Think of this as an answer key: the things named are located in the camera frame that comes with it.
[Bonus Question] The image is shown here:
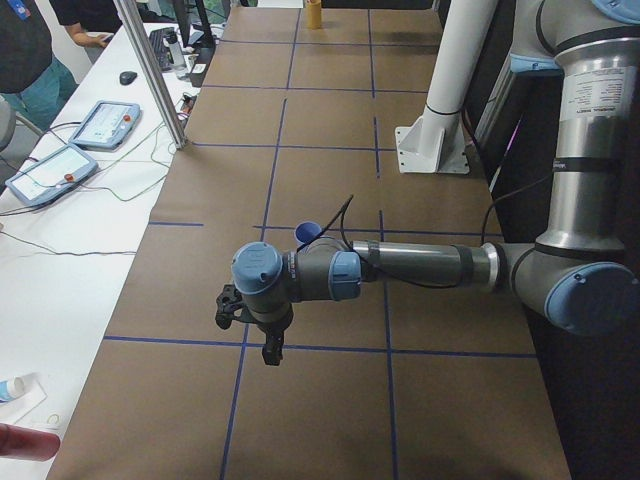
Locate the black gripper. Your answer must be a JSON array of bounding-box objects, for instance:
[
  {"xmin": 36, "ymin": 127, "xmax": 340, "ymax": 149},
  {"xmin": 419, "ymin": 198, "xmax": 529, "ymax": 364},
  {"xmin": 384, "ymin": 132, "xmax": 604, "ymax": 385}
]
[{"xmin": 252, "ymin": 308, "xmax": 293, "ymax": 366}]

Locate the blue plastic cup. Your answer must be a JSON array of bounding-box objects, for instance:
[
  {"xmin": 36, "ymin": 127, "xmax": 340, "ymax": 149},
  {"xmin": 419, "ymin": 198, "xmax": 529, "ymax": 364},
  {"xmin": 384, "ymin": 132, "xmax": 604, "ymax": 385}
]
[{"xmin": 294, "ymin": 221, "xmax": 323, "ymax": 246}]

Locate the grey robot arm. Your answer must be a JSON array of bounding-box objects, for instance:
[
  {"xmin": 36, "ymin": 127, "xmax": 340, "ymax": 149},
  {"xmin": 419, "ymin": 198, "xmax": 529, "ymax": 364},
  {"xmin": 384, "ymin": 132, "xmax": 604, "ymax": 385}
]
[{"xmin": 215, "ymin": 1, "xmax": 639, "ymax": 365}]

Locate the yellow paper cup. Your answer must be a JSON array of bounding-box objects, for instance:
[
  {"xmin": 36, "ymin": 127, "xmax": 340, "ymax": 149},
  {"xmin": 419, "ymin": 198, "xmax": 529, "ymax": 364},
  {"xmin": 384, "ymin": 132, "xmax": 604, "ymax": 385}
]
[{"xmin": 304, "ymin": 0, "xmax": 322, "ymax": 30}]

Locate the white blue tube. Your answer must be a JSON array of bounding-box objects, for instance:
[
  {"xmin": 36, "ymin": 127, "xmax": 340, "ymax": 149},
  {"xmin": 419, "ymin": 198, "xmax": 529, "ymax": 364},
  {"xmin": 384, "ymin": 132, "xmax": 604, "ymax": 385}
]
[{"xmin": 0, "ymin": 377, "xmax": 25, "ymax": 403}]

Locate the red cylinder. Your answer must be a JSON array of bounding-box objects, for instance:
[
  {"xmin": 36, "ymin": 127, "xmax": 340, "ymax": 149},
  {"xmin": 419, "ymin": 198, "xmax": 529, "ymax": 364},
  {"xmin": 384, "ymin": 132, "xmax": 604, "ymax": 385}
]
[{"xmin": 1, "ymin": 424, "xmax": 61, "ymax": 461}]

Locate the far teach pendant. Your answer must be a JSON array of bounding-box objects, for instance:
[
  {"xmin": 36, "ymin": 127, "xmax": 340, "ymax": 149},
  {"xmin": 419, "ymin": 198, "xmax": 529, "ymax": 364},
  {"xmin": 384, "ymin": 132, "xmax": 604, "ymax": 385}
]
[{"xmin": 68, "ymin": 100, "xmax": 141, "ymax": 151}]

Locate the teach pendant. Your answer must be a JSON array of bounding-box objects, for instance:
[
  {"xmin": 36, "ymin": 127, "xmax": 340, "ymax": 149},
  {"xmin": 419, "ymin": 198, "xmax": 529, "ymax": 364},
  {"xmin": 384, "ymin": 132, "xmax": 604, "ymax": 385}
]
[
  {"xmin": 68, "ymin": 100, "xmax": 141, "ymax": 151},
  {"xmin": 5, "ymin": 145, "xmax": 98, "ymax": 207}
]

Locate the near teach pendant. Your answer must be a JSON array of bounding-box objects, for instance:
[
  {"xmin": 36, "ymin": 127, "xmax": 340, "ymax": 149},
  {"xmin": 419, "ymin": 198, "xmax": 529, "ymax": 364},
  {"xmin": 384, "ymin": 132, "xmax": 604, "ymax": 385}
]
[{"xmin": 5, "ymin": 145, "xmax": 98, "ymax": 207}]

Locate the clear water bottle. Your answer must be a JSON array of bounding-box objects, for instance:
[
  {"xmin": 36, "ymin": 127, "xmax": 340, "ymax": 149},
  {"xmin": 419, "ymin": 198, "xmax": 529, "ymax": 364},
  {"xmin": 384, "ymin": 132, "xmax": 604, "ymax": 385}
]
[{"xmin": 164, "ymin": 31, "xmax": 188, "ymax": 80}]

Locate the black computer mouse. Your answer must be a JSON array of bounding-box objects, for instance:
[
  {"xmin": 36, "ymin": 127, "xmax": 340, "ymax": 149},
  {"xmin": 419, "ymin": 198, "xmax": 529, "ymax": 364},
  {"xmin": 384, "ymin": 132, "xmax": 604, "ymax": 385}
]
[{"xmin": 119, "ymin": 71, "xmax": 138, "ymax": 86}]

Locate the black keyboard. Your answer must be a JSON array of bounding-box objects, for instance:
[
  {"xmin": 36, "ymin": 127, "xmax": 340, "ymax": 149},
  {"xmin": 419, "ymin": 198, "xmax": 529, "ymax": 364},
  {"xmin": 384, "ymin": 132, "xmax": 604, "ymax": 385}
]
[{"xmin": 148, "ymin": 27, "xmax": 174, "ymax": 72}]

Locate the person in dark shirt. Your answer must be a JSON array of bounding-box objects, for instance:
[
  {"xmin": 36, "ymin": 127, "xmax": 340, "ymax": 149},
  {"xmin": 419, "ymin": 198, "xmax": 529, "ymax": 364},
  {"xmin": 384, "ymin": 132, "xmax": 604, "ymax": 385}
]
[{"xmin": 1, "ymin": 1, "xmax": 77, "ymax": 130}]

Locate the white mounting post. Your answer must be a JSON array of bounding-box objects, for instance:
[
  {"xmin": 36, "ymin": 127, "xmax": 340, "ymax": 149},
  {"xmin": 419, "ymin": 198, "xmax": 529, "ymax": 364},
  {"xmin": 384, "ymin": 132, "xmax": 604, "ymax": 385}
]
[{"xmin": 395, "ymin": 1, "xmax": 515, "ymax": 175}]

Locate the aluminium frame post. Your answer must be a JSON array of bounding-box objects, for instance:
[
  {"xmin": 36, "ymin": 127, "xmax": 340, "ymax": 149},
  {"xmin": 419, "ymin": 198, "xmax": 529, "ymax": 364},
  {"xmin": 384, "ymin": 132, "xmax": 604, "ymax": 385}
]
[{"xmin": 113, "ymin": 0, "xmax": 187, "ymax": 150}]

